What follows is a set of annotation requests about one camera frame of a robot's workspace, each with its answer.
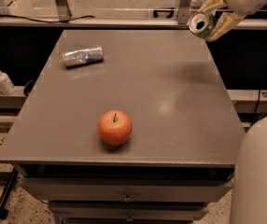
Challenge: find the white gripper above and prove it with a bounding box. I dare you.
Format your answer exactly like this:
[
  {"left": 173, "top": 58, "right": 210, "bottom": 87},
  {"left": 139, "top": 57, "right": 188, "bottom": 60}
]
[{"left": 198, "top": 0, "right": 267, "bottom": 42}]

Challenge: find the green soda can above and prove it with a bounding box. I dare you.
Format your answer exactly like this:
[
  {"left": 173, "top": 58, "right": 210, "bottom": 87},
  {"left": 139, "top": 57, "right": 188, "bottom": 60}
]
[{"left": 189, "top": 11, "right": 216, "bottom": 39}]

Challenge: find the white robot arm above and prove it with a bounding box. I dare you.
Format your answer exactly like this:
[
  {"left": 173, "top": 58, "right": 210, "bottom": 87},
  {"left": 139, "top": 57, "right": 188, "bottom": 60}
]
[{"left": 199, "top": 0, "right": 267, "bottom": 224}]

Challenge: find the silver blue can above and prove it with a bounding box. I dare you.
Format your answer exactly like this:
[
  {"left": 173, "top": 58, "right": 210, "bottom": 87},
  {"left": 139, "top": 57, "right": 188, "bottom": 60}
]
[{"left": 62, "top": 45, "right": 104, "bottom": 68}]

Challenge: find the grey drawer cabinet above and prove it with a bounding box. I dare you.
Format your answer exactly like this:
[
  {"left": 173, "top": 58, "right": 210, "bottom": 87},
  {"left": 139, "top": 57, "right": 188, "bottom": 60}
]
[{"left": 0, "top": 30, "right": 244, "bottom": 224}]

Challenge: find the red apple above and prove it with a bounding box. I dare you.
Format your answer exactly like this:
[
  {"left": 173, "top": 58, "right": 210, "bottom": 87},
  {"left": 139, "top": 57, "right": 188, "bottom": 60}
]
[{"left": 97, "top": 110, "right": 133, "bottom": 146}]

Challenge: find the white pump bottle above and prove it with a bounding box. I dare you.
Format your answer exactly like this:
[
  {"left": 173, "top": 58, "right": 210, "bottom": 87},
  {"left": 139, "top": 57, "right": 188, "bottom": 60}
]
[{"left": 0, "top": 70, "right": 16, "bottom": 95}]

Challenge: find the black floor stand leg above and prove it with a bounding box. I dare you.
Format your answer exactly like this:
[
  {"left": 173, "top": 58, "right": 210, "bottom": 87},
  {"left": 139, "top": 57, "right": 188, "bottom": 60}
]
[{"left": 0, "top": 169, "right": 18, "bottom": 220}]

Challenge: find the right metal bracket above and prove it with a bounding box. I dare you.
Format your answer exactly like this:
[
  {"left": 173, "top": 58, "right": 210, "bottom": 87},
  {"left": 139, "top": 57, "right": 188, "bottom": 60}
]
[{"left": 176, "top": 0, "right": 191, "bottom": 24}]

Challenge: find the metal bracket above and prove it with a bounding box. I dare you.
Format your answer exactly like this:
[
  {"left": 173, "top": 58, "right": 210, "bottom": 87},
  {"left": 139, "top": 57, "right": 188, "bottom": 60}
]
[
  {"left": 176, "top": 0, "right": 191, "bottom": 24},
  {"left": 55, "top": 0, "right": 72, "bottom": 22}
]

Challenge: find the black cable on ledge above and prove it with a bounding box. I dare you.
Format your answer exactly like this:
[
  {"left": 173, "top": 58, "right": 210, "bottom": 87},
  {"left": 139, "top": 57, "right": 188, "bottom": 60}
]
[{"left": 0, "top": 0, "right": 95, "bottom": 24}]

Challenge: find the left metal bracket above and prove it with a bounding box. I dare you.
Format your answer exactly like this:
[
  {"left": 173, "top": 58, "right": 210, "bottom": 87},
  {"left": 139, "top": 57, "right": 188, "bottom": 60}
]
[{"left": 55, "top": 0, "right": 72, "bottom": 22}]

